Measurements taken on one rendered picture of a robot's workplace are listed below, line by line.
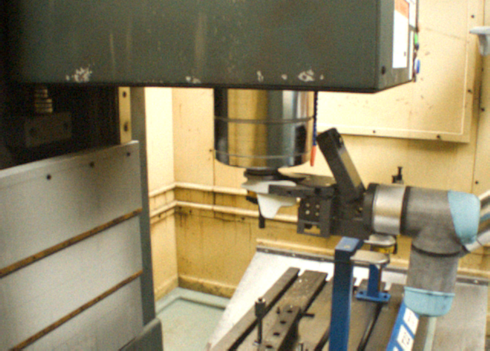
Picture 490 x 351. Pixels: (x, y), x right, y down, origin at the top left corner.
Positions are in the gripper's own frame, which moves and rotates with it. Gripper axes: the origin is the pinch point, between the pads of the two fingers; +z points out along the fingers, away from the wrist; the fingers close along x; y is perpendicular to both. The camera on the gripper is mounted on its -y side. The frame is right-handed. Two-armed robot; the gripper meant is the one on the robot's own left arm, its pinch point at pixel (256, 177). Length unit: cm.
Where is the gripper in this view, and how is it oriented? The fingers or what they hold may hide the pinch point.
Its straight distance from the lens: 83.3
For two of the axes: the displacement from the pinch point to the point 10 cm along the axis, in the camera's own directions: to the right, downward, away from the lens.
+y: -0.2, 9.8, 2.2
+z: -9.1, -1.1, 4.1
